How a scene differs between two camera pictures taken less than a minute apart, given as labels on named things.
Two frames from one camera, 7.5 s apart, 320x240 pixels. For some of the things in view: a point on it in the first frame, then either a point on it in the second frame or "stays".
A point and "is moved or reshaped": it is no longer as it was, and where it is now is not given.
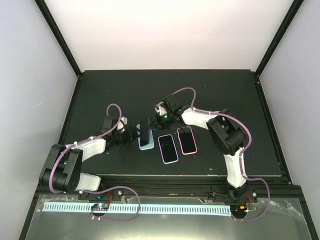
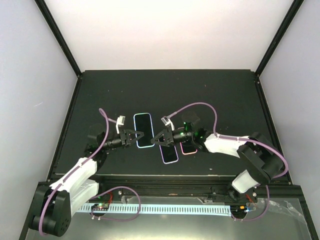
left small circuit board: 100,207 stays
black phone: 168,148 stays
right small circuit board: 238,209 stays
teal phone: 144,131 is moved or reshaped
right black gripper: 154,122 to 168,136
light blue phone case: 151,144 is moved or reshaped
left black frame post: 52,25 stays
